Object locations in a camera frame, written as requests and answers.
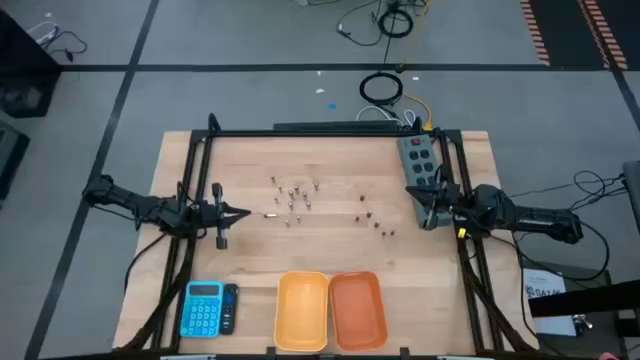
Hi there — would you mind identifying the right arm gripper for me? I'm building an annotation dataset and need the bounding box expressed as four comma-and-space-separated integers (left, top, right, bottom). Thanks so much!
405, 175, 464, 231

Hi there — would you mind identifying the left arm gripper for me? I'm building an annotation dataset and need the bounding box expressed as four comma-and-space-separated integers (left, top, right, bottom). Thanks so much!
197, 182, 252, 251

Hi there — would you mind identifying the yellow plastic bin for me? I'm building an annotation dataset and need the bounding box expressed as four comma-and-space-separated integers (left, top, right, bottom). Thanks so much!
273, 270, 331, 353

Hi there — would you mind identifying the grey power strip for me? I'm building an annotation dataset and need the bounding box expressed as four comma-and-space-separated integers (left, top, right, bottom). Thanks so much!
397, 133, 446, 230

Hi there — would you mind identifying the black remote control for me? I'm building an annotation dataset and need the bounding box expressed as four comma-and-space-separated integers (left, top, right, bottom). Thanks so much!
218, 283, 240, 336

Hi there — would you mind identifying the blue calculator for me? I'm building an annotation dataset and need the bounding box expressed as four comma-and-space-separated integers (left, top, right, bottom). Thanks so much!
178, 280, 225, 339

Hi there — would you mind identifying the orange plastic bin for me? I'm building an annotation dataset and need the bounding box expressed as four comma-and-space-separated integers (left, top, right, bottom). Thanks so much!
328, 270, 390, 353

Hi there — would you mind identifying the white printed paper sheet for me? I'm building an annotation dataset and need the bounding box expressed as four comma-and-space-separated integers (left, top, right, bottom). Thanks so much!
522, 268, 577, 337

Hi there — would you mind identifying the black beam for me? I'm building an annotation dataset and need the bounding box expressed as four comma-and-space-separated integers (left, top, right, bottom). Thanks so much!
528, 278, 640, 319

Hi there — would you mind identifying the black mat with orange stripes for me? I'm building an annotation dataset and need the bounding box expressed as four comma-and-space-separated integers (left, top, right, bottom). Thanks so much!
519, 0, 640, 71

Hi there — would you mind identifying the dark grey case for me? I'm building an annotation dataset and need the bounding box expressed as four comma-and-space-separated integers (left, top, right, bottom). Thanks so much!
0, 119, 31, 201

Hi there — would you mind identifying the black furniture block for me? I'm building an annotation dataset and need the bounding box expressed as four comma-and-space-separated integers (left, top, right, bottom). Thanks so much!
0, 9, 62, 119

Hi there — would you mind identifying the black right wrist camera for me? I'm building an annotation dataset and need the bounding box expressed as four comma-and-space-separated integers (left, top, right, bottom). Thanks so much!
438, 182, 462, 204

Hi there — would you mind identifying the yellow cable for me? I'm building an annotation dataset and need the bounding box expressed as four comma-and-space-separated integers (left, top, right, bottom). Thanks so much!
402, 92, 434, 132

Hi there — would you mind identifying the white cable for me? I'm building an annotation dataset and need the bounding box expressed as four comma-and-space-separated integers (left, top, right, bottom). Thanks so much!
355, 104, 416, 126

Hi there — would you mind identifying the black aluminium table frame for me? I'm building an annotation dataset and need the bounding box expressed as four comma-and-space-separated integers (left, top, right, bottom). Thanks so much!
119, 113, 539, 356

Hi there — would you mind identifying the coiled black cable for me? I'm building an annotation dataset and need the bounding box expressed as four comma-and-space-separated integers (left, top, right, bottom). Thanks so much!
358, 72, 404, 107
377, 8, 415, 39

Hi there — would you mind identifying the black cable with plug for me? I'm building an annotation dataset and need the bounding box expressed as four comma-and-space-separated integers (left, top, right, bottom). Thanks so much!
335, 0, 386, 47

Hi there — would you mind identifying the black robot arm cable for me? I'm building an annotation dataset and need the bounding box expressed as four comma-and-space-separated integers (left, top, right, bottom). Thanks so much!
509, 169, 629, 282

